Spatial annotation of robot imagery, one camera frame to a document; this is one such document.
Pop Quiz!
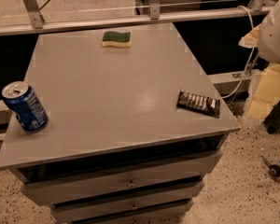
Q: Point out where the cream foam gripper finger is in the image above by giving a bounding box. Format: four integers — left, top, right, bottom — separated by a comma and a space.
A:
238, 25, 260, 49
247, 63, 280, 119

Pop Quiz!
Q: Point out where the black rxbar chocolate wrapper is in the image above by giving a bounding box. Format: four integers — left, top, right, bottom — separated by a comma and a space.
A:
176, 91, 220, 119

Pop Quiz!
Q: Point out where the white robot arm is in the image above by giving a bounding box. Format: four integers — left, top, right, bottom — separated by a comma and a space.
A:
239, 0, 280, 119

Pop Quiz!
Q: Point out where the dark rolling cabinet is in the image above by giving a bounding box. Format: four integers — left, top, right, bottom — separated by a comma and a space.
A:
264, 101, 280, 133

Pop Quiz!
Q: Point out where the black caster wheel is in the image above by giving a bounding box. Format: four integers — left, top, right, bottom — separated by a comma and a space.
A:
262, 156, 280, 177

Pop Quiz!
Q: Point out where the green yellow sponge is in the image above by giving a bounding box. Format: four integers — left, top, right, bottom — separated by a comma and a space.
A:
102, 31, 132, 48

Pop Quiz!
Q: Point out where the grey drawer cabinet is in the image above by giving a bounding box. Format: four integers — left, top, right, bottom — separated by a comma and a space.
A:
0, 24, 239, 224

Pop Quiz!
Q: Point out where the blue soda can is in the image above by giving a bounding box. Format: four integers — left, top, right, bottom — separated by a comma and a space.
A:
2, 81, 49, 133

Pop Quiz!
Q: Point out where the white cable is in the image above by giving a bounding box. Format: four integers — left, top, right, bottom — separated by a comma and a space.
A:
221, 5, 259, 100

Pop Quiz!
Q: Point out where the metal railing frame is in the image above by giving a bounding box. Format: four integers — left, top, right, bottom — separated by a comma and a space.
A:
0, 0, 280, 37

